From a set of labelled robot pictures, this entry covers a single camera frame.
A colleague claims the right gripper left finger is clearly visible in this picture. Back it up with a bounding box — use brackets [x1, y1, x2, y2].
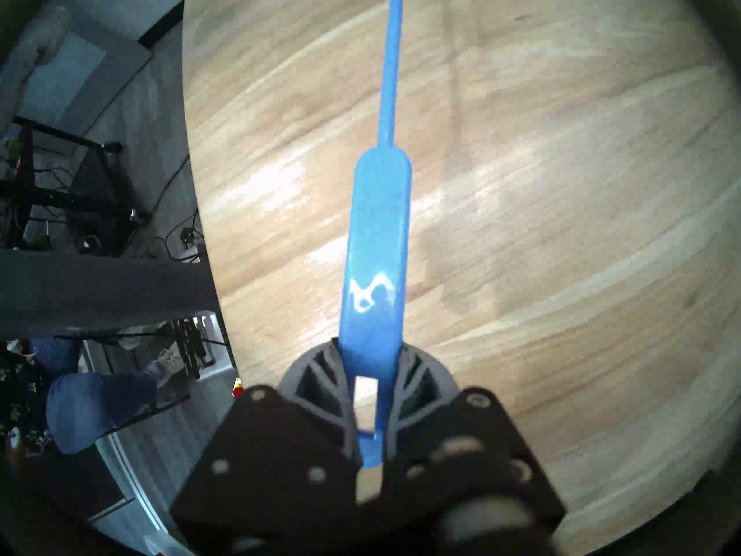
[171, 339, 363, 556]

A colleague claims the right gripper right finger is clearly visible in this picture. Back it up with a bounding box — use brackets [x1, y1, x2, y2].
[370, 344, 566, 556]

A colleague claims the blue plastic fly swatter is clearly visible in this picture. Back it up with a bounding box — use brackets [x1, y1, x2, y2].
[338, 0, 413, 470]

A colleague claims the person in blue jeans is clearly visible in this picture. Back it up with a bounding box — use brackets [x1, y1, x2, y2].
[0, 335, 174, 457]

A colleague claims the wide dark grey beam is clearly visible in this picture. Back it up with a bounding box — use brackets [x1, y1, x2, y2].
[0, 253, 219, 336]

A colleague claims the black metal equipment frame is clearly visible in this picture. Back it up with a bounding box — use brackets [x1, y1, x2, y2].
[0, 115, 151, 254]

